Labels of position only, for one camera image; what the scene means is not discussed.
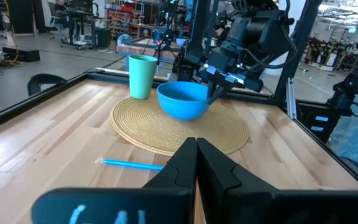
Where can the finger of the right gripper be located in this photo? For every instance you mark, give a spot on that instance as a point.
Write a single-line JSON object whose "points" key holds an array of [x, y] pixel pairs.
{"points": [[224, 87], [213, 93]]}

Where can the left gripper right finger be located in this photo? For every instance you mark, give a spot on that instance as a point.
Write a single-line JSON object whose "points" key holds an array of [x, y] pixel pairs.
{"points": [[235, 199]]}

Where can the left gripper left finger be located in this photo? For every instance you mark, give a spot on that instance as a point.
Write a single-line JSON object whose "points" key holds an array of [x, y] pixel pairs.
{"points": [[166, 199]]}

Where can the blue plastic bowl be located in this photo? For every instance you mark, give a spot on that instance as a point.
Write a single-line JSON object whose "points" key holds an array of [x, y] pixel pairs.
{"points": [[182, 104]]}

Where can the blue drinking straw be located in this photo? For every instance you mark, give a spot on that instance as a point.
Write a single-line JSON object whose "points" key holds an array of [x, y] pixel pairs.
{"points": [[129, 164]]}

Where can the green plastic cup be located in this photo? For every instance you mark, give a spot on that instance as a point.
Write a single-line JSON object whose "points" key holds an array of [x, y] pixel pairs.
{"points": [[142, 77]]}

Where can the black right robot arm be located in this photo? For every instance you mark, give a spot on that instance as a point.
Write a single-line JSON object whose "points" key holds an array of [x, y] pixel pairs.
{"points": [[259, 28]]}

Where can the round woven straw placemat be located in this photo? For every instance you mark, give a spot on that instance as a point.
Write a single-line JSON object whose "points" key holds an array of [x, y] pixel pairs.
{"points": [[154, 130]]}

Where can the red parts shelf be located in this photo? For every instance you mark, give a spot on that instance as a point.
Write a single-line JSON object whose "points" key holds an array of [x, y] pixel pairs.
{"points": [[121, 17]]}

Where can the black office desk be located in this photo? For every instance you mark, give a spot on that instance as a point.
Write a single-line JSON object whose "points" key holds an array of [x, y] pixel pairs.
{"points": [[79, 18]]}

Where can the person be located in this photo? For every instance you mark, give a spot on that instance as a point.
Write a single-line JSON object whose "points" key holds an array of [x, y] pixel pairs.
{"points": [[62, 4]]}

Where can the black floor box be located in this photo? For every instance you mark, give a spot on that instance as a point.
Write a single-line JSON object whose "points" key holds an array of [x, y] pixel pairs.
{"points": [[22, 53]]}

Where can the black articulated bracket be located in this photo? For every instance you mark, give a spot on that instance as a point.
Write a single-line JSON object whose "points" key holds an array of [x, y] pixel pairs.
{"points": [[353, 87]]}

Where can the black aluminium table frame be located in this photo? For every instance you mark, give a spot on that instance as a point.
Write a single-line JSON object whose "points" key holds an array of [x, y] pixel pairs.
{"points": [[11, 113]]}

